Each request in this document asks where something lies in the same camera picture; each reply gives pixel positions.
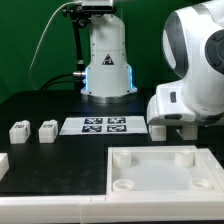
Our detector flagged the white obstacle bar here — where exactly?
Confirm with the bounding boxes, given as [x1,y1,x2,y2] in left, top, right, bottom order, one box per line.
[0,196,224,224]
[0,153,9,181]

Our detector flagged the grey curved cable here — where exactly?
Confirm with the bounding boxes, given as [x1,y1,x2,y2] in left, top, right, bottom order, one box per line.
[28,0,83,91]

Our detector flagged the grey camera on stand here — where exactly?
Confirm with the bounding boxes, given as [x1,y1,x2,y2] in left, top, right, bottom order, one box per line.
[81,0,114,11]

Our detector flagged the white sheet with AprilTags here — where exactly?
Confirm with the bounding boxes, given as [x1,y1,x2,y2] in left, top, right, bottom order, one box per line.
[60,116,147,135]

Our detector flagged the white square tabletop part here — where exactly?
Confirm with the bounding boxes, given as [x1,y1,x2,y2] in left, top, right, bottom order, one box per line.
[107,145,224,194]

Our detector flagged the white left obstacle bar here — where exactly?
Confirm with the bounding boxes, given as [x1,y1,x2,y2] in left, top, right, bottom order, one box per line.
[0,153,9,181]

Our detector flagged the white front obstacle bar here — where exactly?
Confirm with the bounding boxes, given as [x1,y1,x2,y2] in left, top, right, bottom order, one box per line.
[0,196,224,224]

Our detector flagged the black cables at base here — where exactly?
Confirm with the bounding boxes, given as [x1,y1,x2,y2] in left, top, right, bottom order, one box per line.
[40,73,84,92]

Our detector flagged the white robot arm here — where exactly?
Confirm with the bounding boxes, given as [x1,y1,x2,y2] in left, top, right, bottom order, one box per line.
[82,0,224,125]

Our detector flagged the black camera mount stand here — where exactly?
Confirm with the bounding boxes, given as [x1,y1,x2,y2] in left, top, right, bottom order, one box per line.
[63,5,91,89]

